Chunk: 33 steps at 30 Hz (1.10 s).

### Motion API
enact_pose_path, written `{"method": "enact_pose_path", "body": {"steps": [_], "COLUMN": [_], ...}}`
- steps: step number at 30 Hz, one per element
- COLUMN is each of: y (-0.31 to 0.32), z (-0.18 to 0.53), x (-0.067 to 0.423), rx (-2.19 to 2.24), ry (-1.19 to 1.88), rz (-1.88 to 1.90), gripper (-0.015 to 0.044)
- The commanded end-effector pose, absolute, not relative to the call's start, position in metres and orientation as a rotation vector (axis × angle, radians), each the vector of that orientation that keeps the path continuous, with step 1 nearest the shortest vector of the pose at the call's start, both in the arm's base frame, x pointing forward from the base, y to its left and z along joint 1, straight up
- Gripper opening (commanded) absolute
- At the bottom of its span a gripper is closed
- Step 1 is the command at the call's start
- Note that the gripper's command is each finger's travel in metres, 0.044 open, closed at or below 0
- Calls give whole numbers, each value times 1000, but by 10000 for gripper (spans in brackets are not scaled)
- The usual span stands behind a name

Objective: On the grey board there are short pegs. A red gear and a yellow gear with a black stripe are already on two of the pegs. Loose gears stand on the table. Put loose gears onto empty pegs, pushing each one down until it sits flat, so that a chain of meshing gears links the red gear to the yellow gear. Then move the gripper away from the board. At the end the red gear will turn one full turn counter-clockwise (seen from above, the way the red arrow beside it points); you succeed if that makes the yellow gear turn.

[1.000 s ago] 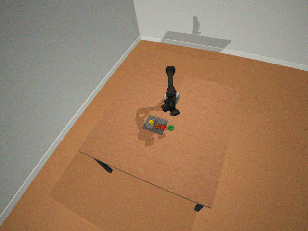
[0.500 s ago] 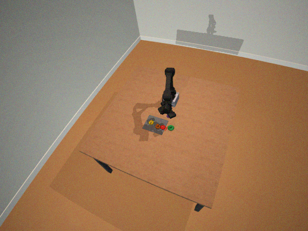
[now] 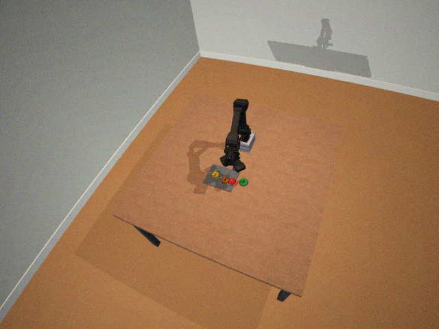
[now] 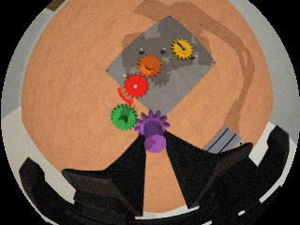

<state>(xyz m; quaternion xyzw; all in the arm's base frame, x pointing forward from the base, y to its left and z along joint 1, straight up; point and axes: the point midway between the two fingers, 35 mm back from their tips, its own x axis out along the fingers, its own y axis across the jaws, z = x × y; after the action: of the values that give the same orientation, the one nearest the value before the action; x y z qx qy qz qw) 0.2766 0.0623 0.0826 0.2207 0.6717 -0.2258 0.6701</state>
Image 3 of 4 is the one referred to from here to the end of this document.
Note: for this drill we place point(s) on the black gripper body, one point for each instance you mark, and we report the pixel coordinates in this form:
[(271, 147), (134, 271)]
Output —
[(239, 166)]

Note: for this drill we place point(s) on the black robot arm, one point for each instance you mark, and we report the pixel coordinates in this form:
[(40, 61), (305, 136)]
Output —
[(239, 126)]

